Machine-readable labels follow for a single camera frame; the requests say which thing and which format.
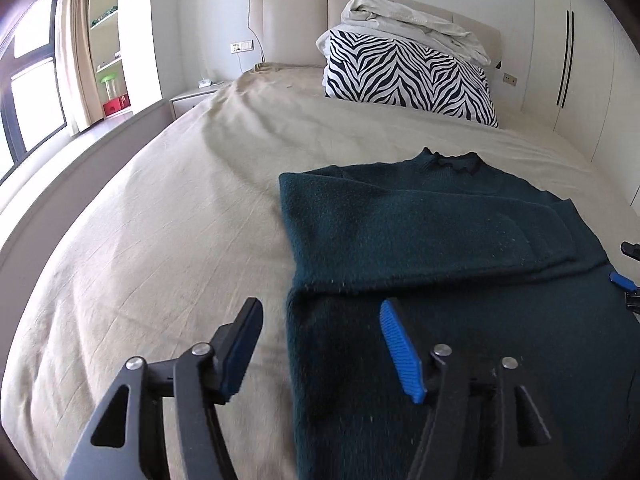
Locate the zebra print pillow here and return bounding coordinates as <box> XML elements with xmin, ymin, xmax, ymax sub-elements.
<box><xmin>316</xmin><ymin>24</ymin><xmax>500</xmax><ymax>129</ymax></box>

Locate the dark green knit sweater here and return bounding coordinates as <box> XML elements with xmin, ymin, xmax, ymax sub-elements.
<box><xmin>278</xmin><ymin>147</ymin><xmax>640</xmax><ymax>480</ymax></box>

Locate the beige padded headboard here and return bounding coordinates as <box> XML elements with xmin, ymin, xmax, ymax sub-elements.
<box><xmin>248</xmin><ymin>0</ymin><xmax>502</xmax><ymax>68</ymax></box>

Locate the bed with beige sheet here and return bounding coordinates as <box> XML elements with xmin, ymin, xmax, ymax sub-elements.
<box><xmin>0</xmin><ymin>62</ymin><xmax>640</xmax><ymax>480</ymax></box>

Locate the bay window ledge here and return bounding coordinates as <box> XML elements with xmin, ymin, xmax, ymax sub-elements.
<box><xmin>0</xmin><ymin>97</ymin><xmax>173</xmax><ymax>271</ymax></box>

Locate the beige curtain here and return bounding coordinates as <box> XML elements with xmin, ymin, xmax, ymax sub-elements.
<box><xmin>54</xmin><ymin>0</ymin><xmax>106</xmax><ymax>136</ymax></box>

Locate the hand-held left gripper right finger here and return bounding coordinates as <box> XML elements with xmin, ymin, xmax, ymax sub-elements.
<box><xmin>379</xmin><ymin>299</ymin><xmax>588</xmax><ymax>480</ymax></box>

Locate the white wardrobe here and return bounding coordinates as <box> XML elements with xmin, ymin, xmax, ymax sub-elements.
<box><xmin>520</xmin><ymin>0</ymin><xmax>640</xmax><ymax>161</ymax></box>

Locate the white nightstand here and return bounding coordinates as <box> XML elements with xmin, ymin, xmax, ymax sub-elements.
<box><xmin>170</xmin><ymin>82</ymin><xmax>226</xmax><ymax>121</ymax></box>

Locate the folded white duvet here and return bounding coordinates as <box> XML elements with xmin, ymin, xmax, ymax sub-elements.
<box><xmin>341</xmin><ymin>0</ymin><xmax>492</xmax><ymax>66</ymax></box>

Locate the green lid jar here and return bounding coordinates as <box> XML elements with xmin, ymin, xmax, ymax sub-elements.
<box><xmin>100</xmin><ymin>74</ymin><xmax>122</xmax><ymax>103</ymax></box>

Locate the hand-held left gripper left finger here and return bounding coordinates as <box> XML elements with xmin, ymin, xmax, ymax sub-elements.
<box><xmin>64</xmin><ymin>297</ymin><xmax>264</xmax><ymax>480</ymax></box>

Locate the white wall shelf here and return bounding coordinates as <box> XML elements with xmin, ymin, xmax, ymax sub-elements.
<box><xmin>87</xmin><ymin>0</ymin><xmax>133</xmax><ymax>121</ymax></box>

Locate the black wardrobe handle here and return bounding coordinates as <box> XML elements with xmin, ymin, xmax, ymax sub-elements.
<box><xmin>561</xmin><ymin>11</ymin><xmax>576</xmax><ymax>109</ymax></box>
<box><xmin>555</xmin><ymin>10</ymin><xmax>570</xmax><ymax>106</ymax></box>

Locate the dark framed window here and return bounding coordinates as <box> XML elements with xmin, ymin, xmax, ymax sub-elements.
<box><xmin>0</xmin><ymin>0</ymin><xmax>68</xmax><ymax>176</ymax></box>

